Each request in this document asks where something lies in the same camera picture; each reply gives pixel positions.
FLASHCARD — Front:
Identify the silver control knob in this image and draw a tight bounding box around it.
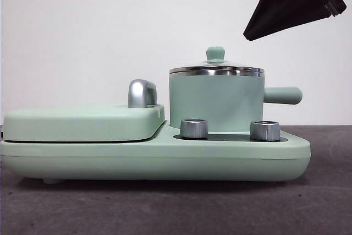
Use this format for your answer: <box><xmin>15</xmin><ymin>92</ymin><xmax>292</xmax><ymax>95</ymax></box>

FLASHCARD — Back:
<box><xmin>249</xmin><ymin>121</ymin><xmax>281</xmax><ymax>141</ymax></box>
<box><xmin>180</xmin><ymin>118</ymin><xmax>209</xmax><ymax>140</ymax></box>

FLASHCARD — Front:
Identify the mint green hinged griddle cover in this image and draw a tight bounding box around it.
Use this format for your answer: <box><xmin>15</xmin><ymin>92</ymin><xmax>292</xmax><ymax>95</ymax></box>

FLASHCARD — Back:
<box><xmin>2</xmin><ymin>103</ymin><xmax>166</xmax><ymax>143</ymax></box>

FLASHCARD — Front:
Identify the mint green breakfast machine base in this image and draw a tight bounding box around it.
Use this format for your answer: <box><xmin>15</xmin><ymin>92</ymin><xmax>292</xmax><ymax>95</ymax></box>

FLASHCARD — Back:
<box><xmin>0</xmin><ymin>126</ymin><xmax>312</xmax><ymax>185</ymax></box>

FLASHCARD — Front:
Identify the mint green pot with handle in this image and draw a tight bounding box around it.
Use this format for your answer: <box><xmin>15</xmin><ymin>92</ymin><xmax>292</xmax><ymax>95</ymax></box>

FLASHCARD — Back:
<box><xmin>168</xmin><ymin>70</ymin><xmax>303</xmax><ymax>133</ymax></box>

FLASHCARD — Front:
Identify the glass pot lid green knob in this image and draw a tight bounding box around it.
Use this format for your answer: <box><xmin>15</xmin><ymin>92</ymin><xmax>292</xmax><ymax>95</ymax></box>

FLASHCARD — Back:
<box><xmin>168</xmin><ymin>46</ymin><xmax>264</xmax><ymax>74</ymax></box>

